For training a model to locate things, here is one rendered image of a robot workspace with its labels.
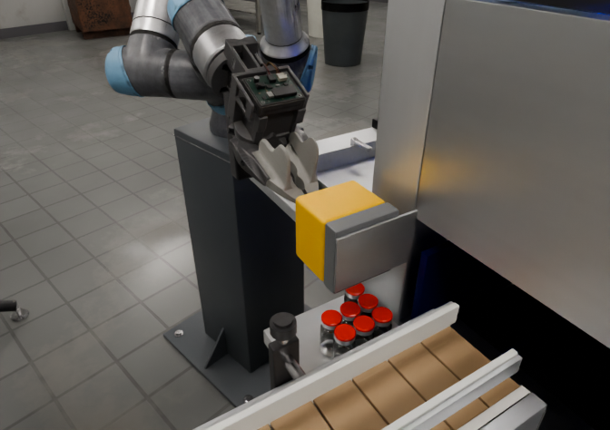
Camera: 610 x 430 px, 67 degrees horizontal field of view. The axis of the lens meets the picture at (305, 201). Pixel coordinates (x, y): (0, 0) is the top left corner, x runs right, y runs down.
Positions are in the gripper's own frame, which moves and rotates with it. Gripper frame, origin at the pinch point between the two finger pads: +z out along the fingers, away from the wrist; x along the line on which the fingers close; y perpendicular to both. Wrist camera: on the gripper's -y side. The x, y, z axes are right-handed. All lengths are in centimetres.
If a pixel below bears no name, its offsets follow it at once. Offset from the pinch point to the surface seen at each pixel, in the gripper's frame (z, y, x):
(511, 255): 17.5, 13.1, 5.5
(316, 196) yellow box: 3.0, 5.6, -1.8
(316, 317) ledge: 10.1, -7.8, -2.1
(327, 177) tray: -14.1, -18.9, 17.1
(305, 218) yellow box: 4.5, 4.8, -3.6
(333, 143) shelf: -24.6, -24.1, 26.3
